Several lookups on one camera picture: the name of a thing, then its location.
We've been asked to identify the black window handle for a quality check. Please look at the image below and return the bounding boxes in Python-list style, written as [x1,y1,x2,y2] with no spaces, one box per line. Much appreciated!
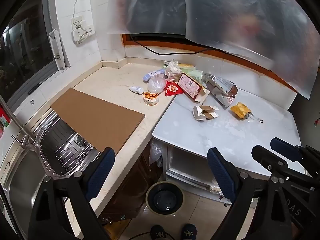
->
[27,82,40,95]

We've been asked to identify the white power strip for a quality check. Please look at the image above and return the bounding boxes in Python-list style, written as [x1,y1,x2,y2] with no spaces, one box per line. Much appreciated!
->
[72,25,95,43]

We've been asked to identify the yellow wrapper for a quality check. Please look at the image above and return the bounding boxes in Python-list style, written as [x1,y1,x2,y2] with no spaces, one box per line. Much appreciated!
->
[230,102,251,119]

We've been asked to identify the brown wooden cabinet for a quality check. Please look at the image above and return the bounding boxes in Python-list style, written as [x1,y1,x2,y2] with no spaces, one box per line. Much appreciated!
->
[100,142,160,225]

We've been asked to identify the wire dish rack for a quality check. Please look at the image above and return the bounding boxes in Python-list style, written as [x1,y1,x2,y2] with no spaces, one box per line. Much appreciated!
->
[39,124,94,178]

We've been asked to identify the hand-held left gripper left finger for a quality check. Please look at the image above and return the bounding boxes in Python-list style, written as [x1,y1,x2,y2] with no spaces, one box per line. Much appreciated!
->
[29,147,116,240]

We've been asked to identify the clear plastic bag under counter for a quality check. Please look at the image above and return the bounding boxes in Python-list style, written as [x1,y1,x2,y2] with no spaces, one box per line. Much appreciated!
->
[149,140,164,168]

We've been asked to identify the pale green packet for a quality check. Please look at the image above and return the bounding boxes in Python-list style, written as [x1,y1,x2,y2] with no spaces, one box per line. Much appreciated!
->
[186,69,204,85]

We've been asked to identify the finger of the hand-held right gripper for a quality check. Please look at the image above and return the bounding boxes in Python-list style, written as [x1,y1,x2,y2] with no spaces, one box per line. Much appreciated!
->
[251,144,315,188]
[270,137,320,176]

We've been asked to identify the pale yellow box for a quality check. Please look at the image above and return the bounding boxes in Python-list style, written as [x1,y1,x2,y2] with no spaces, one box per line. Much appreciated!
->
[175,63,197,72]

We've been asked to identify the black bin with beige rim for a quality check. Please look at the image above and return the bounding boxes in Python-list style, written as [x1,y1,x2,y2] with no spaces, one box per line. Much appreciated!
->
[146,181,184,215]

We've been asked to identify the red snack packet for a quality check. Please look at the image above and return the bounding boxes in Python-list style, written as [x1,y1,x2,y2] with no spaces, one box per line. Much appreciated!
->
[164,81,185,97]

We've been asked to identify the frosted plastic sheet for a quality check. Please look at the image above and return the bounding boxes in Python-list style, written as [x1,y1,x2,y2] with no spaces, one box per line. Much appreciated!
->
[107,0,187,35]
[184,0,320,100]

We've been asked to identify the steel faucet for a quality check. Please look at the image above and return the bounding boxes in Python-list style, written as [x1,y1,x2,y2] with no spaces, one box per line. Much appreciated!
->
[0,96,37,150]

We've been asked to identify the crushed white carton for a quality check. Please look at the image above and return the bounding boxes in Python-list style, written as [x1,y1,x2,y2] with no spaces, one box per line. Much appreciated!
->
[193,105,220,122]

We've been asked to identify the crumpled white plastic bag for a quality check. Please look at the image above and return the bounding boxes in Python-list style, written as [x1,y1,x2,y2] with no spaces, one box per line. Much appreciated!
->
[164,59,182,82]

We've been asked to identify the stainless steel sink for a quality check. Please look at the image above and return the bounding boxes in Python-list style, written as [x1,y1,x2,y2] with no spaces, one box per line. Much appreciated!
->
[0,110,100,240]

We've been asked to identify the small clear wrapper piece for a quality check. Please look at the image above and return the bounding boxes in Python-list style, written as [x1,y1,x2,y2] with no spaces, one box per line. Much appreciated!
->
[246,114,264,124]

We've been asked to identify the brown cardboard sheet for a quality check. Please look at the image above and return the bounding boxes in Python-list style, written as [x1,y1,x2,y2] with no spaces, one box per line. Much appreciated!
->
[50,88,146,153]

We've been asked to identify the red label bottle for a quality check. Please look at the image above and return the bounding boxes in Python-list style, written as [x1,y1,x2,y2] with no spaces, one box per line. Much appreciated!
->
[0,105,12,139]

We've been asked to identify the white wall switch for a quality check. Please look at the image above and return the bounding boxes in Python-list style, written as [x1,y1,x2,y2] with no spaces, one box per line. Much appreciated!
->
[72,16,85,29]

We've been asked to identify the window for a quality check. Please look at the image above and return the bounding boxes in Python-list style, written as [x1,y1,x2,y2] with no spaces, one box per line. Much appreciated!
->
[0,0,69,105]

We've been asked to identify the red-brown open carton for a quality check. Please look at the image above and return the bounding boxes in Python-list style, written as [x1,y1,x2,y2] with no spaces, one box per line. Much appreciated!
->
[177,72,211,105]

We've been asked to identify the silver foil bag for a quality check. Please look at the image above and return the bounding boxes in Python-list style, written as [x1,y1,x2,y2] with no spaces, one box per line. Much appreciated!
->
[204,73,238,109]

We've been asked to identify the blue and white box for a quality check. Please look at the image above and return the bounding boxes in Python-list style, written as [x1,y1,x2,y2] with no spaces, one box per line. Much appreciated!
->
[143,69,167,82]

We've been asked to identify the white plastic wall rack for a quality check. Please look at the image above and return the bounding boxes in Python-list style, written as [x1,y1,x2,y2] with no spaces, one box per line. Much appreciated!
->
[49,29,67,71]

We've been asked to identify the black cable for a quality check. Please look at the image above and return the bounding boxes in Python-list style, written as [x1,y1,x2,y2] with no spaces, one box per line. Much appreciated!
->
[129,34,213,55]

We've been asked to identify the crumpled clear plastic bag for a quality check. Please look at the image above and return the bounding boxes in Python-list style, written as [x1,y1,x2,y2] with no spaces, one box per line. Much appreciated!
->
[147,76,167,94]

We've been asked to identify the orange white wrapper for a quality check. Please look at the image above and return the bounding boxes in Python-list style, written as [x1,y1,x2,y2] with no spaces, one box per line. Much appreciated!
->
[143,92,160,106]

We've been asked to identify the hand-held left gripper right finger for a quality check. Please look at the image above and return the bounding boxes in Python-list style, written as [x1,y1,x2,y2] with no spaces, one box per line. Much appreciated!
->
[207,148,293,240]

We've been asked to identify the white marble-top cabinet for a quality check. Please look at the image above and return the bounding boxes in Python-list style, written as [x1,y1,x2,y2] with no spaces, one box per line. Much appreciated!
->
[151,87,307,203]

